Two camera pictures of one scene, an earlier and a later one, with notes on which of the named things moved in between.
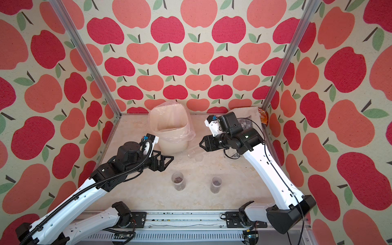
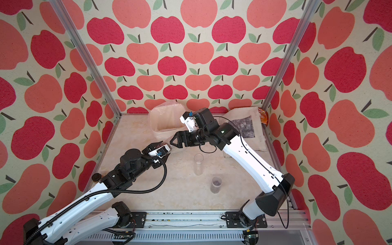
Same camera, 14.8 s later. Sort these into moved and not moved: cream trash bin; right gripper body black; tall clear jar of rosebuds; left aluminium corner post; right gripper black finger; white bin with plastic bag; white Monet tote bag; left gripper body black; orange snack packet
Moved: right gripper black finger; tall clear jar of rosebuds; right gripper body black
Not moved: cream trash bin; left aluminium corner post; white bin with plastic bag; white Monet tote bag; orange snack packet; left gripper body black
